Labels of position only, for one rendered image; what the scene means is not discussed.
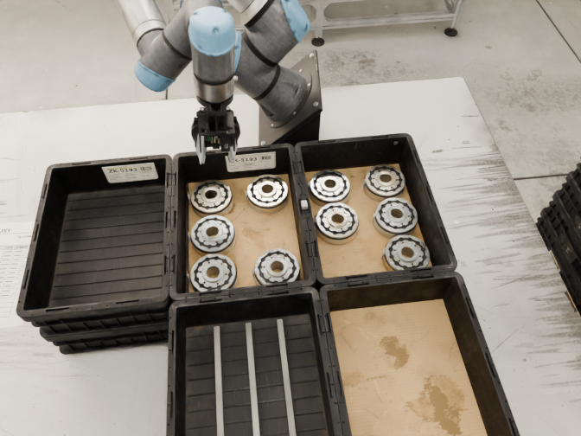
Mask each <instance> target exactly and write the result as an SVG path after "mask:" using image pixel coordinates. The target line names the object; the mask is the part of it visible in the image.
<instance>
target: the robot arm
mask: <svg viewBox="0 0 581 436"><path fill-rule="evenodd" d="M227 1H228V2H229V3H230V4H231V5H232V6H233V7H234V8H235V9H236V10H237V11H238V12H239V13H240V14H241V21H242V24H243V25H244V26H245V27H246V29H245V31H244V32H243V33H242V34H241V33H240V32H239V31H237V30H235V29H234V20H233V17H232V16H231V14H229V13H227V12H226V11H225V10H224V8H223V4H222V2H221V0H181V2H180V8H181V9H180V10H179V11H178V12H177V13H176V15H175V16H174V17H173V19H172V20H171V21H170V22H169V24H168V25H167V23H166V22H165V20H164V18H163V15H162V13H161V11H160V9H159V8H158V6H157V4H156V1H155V0H115V2H116V4H117V6H118V9H119V11H120V13H121V15H122V17H123V19H124V22H125V24H126V26H127V28H128V30H129V32H130V34H131V37H132V39H133V41H134V43H135V45H136V47H137V50H138V52H139V54H140V56H141V59H138V60H137V64H136V66H135V67H134V73H135V75H136V77H137V79H138V80H139V81H140V82H141V83H142V84H143V85H144V86H145V87H147V88H149V89H150V90H151V91H155V92H159V93H160V92H163V91H165V90H166V89H167V88H168V87H170V86H171V85H172V84H173V83H174V82H175V81H176V78H177V77H178V76H179V75H180V74H181V73H182V71H183V70H184V69H185V68H186V67H187V66H188V64H189V63H190V62H191V61H192V62H193V77H194V88H195V93H196V99H197V101H198V102H199V104H201V105H202V106H204V107H200V110H199V111H198V112H196V117H194V122H193V124H192V125H191V136H192V138H193V140H194V142H195V149H196V153H197V155H198V158H199V159H200V164H201V163H203V164H204V163H205V162H206V152H207V148H209V147H213V149H219V148H221V151H227V157H228V160H229V163H231V162H232V161H233V162H234V163H235V155H236V151H237V148H238V139H239V135H240V127H239V122H238V120H237V116H234V113H233V110H231V109H230V106H229V105H230V104H231V103H232V101H233V92H234V87H237V88H238V89H239V90H240V91H242V92H243V93H245V94H246V95H248V96H249V97H250V98H252V99H254V100H255V101H256V102H257V104H258V105H259V107H260V109H261V110H262V111H263V113H264V114H265V116H266V117H267V118H268V119H270V120H272V121H274V122H278V121H280V120H283V119H285V118H287V117H288V116H289V115H290V114H291V113H292V112H293V111H294V110H295V109H296V108H297V106H298V105H299V103H300V102H301V100H302V98H303V95H304V93H305V89H306V79H305V78H304V77H303V76H302V75H301V74H300V73H299V72H297V71H294V70H291V69H289V68H286V67H282V66H280V65H278V63H279V62H280V61H281V60H282V59H283V58H284V57H285V56H286V55H287V54H288V53H289V52H290V51H291V50H292V49H293V48H294V47H295V46H296V45H297V44H298V43H300V42H301V40H302V39H303V38H304V37H305V36H306V35H307V34H308V32H309V31H310V21H309V19H308V17H307V15H306V14H305V12H304V10H303V8H302V6H301V5H300V3H299V2H298V1H297V0H227ZM197 117H198V118H197Z"/></svg>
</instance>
